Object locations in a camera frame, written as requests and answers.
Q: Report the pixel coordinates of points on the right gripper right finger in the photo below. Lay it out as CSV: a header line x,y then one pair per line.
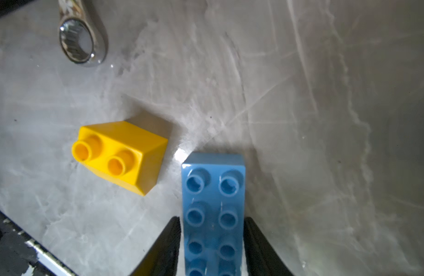
x,y
261,258

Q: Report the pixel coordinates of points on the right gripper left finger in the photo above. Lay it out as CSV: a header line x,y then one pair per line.
x,y
162,257

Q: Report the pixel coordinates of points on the light blue long brick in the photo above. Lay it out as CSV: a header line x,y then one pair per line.
x,y
213,200

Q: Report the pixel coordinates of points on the yellow square brick left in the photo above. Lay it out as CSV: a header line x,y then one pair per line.
x,y
121,153

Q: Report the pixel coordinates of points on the silver combination wrench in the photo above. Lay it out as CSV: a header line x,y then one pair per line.
x,y
80,34

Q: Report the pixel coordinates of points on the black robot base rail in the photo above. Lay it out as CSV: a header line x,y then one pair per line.
x,y
22,255

